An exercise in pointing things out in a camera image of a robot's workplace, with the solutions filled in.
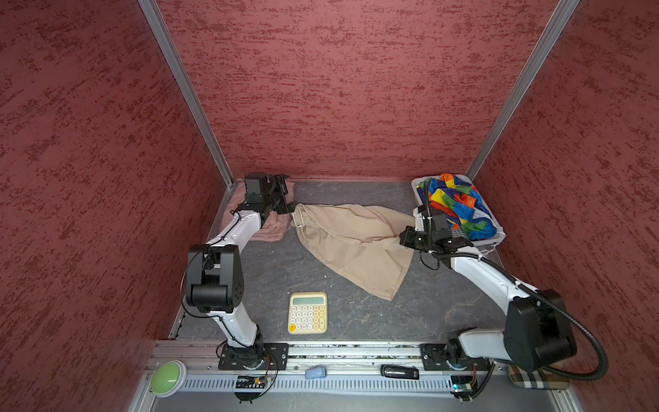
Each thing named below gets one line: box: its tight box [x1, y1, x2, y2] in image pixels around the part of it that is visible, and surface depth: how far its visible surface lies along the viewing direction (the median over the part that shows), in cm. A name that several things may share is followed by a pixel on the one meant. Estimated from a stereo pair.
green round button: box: [150, 359, 188, 399], surface depth 71 cm
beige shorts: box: [290, 204, 416, 302], surface depth 97 cm
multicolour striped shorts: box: [416, 173, 497, 242], surface depth 102 cm
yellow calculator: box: [287, 291, 328, 335], surface depth 82 cm
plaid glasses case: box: [507, 364, 570, 390], surface depth 70 cm
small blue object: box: [304, 366, 327, 380], surface depth 72 cm
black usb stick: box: [380, 363, 420, 380], surface depth 71 cm
